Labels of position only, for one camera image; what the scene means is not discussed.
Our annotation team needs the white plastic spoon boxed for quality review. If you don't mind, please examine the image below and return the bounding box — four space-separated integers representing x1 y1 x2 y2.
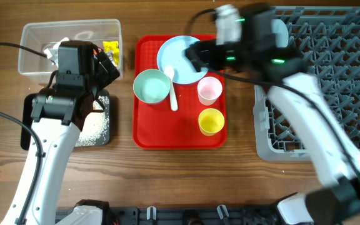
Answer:
164 66 178 111

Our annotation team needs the pink plastic cup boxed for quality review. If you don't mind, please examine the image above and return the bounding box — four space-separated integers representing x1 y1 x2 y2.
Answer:
197 76 223 106

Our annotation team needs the clear plastic waste bin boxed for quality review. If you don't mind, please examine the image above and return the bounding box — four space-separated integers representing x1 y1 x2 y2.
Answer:
18 19 124 84

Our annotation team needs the yellow plastic cup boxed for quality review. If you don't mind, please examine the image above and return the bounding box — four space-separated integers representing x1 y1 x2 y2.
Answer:
198 108 225 136

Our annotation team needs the light blue bowl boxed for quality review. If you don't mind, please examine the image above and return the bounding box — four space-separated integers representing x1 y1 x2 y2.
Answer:
271 19 289 48

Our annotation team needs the white tissue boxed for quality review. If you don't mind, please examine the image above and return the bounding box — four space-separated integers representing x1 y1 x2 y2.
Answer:
43 37 69 66

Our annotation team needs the green bowl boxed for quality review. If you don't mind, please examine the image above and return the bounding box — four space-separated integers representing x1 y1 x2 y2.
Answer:
133 69 170 104

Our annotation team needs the black food waste tray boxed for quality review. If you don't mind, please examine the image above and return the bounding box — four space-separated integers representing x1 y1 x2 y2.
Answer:
20 89 111 151

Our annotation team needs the red plastic tray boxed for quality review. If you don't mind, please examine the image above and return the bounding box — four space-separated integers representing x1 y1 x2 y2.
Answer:
132 35 227 150

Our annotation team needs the yellow snack wrapper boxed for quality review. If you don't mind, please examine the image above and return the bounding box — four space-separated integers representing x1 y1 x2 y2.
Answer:
102 41 120 66

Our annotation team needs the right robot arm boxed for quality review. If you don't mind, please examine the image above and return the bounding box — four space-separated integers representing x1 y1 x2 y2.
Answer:
185 3 360 224

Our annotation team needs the pile of rice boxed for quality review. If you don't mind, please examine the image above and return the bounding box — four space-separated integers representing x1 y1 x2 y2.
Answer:
75 96 110 147

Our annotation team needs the light blue plate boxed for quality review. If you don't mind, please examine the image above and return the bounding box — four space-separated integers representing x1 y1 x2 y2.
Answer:
156 36 208 84

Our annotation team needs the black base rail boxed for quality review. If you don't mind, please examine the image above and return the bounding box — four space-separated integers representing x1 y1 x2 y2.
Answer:
54 204 312 225

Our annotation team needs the grey dishwasher rack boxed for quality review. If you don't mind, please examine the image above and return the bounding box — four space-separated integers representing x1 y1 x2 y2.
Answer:
253 6 360 162

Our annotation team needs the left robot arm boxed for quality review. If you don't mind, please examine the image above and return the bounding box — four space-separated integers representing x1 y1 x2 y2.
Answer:
0 40 120 224

